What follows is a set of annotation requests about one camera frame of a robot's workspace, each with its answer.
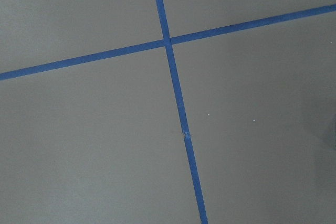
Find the long blue tape strip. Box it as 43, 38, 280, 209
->
1, 4, 335, 81

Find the crossing blue tape strip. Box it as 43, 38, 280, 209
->
155, 0, 208, 224

